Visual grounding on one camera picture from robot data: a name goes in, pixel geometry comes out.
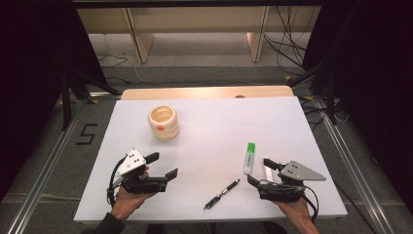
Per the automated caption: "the light wooden table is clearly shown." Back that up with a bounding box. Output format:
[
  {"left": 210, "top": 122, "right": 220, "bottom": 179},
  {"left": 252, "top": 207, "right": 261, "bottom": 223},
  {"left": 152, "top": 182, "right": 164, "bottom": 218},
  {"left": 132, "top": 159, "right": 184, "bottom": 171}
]
[{"left": 120, "top": 85, "right": 295, "bottom": 101}]

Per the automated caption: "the bundle of black cables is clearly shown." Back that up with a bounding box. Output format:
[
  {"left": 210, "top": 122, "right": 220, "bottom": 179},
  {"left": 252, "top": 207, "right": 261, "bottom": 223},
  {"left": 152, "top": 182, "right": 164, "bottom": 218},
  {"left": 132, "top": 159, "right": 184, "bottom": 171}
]
[{"left": 262, "top": 5, "right": 314, "bottom": 76}]

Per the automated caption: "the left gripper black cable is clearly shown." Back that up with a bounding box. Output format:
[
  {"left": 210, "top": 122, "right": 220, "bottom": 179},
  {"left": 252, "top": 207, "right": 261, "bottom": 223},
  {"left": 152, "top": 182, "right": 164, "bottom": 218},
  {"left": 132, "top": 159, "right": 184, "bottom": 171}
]
[{"left": 106, "top": 155, "right": 129, "bottom": 207}]

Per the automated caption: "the cream ribbed pen holder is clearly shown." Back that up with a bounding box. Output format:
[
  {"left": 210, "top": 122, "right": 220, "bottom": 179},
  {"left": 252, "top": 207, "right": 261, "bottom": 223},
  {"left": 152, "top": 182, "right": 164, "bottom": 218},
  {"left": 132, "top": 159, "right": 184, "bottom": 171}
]
[{"left": 147, "top": 104, "right": 180, "bottom": 141}]

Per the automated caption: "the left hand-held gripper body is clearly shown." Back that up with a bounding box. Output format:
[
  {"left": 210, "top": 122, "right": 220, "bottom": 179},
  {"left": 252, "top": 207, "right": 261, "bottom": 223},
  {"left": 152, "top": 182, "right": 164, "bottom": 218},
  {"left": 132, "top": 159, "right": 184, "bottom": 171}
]
[{"left": 114, "top": 148, "right": 169, "bottom": 195}]

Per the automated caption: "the thin black floor cable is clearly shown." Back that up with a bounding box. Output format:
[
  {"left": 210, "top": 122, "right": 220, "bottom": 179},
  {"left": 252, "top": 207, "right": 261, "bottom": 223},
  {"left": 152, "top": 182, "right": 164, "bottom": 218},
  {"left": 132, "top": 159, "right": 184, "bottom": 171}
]
[{"left": 96, "top": 53, "right": 130, "bottom": 69}]

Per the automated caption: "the aluminium floor rail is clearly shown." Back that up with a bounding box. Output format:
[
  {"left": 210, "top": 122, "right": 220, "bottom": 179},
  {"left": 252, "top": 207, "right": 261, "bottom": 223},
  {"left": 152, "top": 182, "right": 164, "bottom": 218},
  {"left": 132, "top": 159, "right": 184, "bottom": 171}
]
[
  {"left": 313, "top": 97, "right": 396, "bottom": 234},
  {"left": 5, "top": 97, "right": 86, "bottom": 234}
]

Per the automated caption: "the dark curtain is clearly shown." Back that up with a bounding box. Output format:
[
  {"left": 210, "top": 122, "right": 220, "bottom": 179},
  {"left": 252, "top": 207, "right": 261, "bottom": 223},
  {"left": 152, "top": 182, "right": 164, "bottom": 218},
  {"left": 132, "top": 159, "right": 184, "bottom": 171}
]
[
  {"left": 301, "top": 0, "right": 413, "bottom": 209},
  {"left": 0, "top": 0, "right": 109, "bottom": 203}
]

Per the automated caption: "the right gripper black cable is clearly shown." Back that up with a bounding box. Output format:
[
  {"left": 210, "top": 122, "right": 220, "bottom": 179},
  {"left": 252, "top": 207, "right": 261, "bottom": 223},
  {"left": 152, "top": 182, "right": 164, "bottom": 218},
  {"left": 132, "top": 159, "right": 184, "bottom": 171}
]
[{"left": 301, "top": 184, "right": 320, "bottom": 222}]

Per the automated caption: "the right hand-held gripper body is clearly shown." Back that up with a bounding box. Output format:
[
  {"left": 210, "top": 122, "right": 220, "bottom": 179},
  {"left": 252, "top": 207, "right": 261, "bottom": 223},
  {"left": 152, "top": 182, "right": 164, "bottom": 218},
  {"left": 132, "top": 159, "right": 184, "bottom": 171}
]
[{"left": 257, "top": 160, "right": 327, "bottom": 204}]

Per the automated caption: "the black pen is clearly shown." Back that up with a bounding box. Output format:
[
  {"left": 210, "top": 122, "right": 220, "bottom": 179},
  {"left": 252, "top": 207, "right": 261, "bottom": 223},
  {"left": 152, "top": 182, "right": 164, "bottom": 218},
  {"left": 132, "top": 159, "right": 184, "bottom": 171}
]
[{"left": 203, "top": 178, "right": 242, "bottom": 211}]

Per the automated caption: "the person's right hand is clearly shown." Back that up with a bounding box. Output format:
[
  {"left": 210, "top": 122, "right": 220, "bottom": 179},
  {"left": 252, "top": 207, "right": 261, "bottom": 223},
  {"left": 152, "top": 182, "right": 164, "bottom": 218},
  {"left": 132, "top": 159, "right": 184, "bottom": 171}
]
[{"left": 273, "top": 194, "right": 314, "bottom": 226}]

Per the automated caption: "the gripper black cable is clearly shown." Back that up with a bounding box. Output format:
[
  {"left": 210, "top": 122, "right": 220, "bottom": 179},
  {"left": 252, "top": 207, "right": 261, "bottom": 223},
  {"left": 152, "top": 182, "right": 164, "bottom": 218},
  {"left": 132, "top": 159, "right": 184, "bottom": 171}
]
[
  {"left": 106, "top": 155, "right": 129, "bottom": 207},
  {"left": 301, "top": 184, "right": 320, "bottom": 222}
]

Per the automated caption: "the green and white highlighter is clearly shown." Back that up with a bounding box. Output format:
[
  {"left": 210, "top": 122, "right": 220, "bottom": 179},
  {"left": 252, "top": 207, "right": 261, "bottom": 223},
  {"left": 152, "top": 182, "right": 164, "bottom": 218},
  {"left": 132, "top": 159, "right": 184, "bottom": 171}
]
[{"left": 243, "top": 141, "right": 257, "bottom": 176}]

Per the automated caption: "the black tripod stand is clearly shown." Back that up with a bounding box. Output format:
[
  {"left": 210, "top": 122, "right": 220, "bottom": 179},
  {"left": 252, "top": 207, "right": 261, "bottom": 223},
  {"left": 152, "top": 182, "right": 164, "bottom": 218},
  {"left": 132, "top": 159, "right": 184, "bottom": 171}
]
[
  {"left": 286, "top": 57, "right": 339, "bottom": 127},
  {"left": 58, "top": 62, "right": 122, "bottom": 132}
]

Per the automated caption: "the white table mat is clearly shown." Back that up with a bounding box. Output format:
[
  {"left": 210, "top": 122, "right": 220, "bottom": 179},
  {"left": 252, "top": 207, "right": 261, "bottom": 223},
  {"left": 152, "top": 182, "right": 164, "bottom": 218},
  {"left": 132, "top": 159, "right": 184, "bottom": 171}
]
[{"left": 73, "top": 96, "right": 349, "bottom": 224}]

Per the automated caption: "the person's left hand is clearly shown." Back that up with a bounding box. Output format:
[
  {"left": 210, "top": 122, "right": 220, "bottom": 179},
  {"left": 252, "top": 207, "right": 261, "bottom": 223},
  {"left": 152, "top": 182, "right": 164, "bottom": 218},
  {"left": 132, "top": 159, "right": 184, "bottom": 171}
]
[{"left": 111, "top": 165, "right": 158, "bottom": 222}]

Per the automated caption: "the light wooden bench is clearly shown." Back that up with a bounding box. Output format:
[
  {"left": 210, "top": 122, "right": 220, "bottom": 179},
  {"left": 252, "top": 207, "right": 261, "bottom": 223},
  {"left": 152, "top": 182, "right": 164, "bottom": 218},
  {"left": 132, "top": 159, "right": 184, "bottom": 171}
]
[{"left": 77, "top": 5, "right": 323, "bottom": 64}]

